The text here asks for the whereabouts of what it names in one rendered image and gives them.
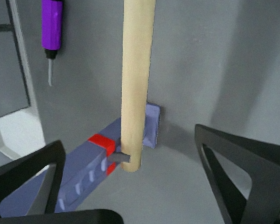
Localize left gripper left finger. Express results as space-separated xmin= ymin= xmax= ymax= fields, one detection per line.
xmin=0 ymin=140 xmax=66 ymax=216

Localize long beige rail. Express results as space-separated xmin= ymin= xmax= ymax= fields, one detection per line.
xmin=107 ymin=0 xmax=156 ymax=172

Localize purple screwdriver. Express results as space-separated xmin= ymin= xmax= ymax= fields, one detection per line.
xmin=41 ymin=0 xmax=63 ymax=86

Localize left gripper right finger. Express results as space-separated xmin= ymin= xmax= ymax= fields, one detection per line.
xmin=194 ymin=124 xmax=280 ymax=224

